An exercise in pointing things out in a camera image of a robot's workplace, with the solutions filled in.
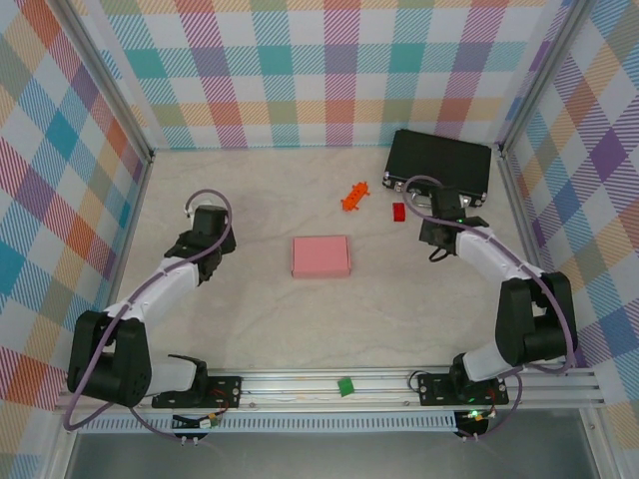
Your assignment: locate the pink paper box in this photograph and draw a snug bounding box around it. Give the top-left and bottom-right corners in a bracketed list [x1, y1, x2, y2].
[291, 235, 352, 279]

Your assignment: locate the black case with metal latches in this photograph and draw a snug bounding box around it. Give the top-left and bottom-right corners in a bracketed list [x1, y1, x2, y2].
[382, 129, 493, 211]

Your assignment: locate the orange toy brick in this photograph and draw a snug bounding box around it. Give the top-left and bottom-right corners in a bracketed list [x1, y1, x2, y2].
[340, 182, 371, 214]

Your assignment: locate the green lit controller board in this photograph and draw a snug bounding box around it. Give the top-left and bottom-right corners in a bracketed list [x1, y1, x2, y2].
[456, 407, 495, 436]

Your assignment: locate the grey metal panel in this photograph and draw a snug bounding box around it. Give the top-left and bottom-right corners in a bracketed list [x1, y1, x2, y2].
[64, 431, 600, 479]

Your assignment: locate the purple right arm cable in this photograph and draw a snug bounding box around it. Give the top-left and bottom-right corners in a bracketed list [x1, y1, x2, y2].
[402, 174, 579, 443]

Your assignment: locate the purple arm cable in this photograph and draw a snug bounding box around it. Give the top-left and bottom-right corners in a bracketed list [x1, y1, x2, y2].
[402, 174, 579, 443]
[63, 189, 235, 443]

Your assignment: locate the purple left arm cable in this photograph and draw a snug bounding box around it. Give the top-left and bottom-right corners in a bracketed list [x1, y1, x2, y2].
[63, 189, 235, 443]

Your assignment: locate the aluminium side rail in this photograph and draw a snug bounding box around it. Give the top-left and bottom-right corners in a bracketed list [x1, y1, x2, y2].
[498, 149, 573, 370]
[88, 152, 155, 374]

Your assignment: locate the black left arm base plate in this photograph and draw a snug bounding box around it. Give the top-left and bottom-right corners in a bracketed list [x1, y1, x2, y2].
[151, 373, 245, 410]

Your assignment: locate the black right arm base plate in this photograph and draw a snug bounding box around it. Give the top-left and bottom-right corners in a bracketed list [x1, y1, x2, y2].
[416, 372, 511, 406]

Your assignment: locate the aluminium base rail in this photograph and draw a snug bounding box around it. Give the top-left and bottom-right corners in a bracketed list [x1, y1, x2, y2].
[52, 366, 603, 415]

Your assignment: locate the small wire connector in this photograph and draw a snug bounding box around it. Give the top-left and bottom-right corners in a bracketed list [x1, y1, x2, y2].
[172, 413, 222, 430]

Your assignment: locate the aluminium corner post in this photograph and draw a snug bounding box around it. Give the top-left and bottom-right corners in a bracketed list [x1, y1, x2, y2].
[497, 0, 590, 159]
[58, 0, 155, 164]

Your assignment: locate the white slotted cable duct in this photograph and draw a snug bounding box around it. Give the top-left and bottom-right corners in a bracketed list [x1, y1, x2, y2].
[79, 411, 458, 434]

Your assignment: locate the aluminium frame leg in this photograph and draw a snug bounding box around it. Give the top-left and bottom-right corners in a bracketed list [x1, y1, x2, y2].
[578, 408, 618, 479]
[42, 411, 81, 479]

